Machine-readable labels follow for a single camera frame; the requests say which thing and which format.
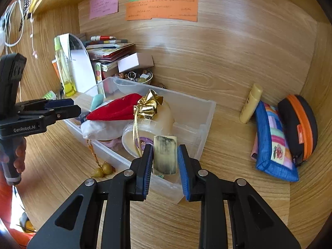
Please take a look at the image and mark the light teal tube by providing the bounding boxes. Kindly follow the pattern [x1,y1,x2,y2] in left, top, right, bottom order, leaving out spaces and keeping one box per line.
[90,94,104,112]

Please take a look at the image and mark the gold ribbon bow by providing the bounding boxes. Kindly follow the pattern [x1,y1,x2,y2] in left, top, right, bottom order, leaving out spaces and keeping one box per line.
[132,89,163,156]

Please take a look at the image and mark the beige tub with clear lid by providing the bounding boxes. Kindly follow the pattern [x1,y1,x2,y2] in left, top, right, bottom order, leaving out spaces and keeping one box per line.
[122,101,175,158]

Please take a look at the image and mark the smudged cream eraser block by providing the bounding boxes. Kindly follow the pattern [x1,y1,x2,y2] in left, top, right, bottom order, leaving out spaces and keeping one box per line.
[153,135,178,175]

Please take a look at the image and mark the red velvet pouch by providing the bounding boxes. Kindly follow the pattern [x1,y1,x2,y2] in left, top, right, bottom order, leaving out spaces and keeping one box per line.
[87,93,142,121]

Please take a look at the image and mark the pink round lidded container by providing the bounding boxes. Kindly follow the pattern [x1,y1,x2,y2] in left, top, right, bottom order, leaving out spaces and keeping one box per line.
[100,138,123,151]

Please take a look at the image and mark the person's hand on handle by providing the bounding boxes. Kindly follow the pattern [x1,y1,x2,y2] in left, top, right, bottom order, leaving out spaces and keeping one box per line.
[0,138,26,173]

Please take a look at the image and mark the yellow-green spray bottle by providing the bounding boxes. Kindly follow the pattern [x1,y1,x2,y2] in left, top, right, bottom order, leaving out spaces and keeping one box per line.
[54,36,76,97]

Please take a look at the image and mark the white paper sheets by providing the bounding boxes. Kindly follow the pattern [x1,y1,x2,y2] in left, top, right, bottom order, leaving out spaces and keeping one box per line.
[58,33,96,93]

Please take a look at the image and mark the orange tube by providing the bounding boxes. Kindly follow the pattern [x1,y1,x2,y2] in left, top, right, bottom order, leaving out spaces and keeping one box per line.
[52,59,61,82]

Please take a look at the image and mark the clear plastic storage bin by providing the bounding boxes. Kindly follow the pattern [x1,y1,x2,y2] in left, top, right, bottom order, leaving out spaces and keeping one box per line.
[62,76,217,205]

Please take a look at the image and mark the stack of books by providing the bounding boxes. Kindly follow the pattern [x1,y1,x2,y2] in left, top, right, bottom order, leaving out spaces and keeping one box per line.
[84,39,136,83]

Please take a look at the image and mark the blue patchwork pouch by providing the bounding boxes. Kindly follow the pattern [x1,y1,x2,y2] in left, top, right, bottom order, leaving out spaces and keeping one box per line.
[251,101,299,182]

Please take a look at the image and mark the bowl of trinkets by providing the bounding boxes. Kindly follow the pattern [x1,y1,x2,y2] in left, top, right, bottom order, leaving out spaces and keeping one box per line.
[119,69,154,84]

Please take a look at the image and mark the small white cardboard box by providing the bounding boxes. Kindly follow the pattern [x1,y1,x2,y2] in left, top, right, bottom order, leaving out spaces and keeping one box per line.
[118,53,154,73]

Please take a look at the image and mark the black orange zipper case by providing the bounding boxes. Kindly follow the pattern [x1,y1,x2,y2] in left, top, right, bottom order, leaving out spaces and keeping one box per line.
[277,94,318,166]

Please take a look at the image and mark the pink sticky note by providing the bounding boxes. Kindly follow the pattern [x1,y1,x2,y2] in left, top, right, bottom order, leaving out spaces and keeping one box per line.
[89,0,119,20]

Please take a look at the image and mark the yellow lotion tube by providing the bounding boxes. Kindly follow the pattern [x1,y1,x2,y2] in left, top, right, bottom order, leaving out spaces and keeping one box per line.
[239,83,263,124]

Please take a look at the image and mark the orange sticky note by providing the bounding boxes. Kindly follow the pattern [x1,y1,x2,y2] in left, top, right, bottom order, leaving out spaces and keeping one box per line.
[126,0,198,22]

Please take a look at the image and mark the white charging cables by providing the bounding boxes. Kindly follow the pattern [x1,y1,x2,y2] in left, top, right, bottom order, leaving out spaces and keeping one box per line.
[0,0,38,59]

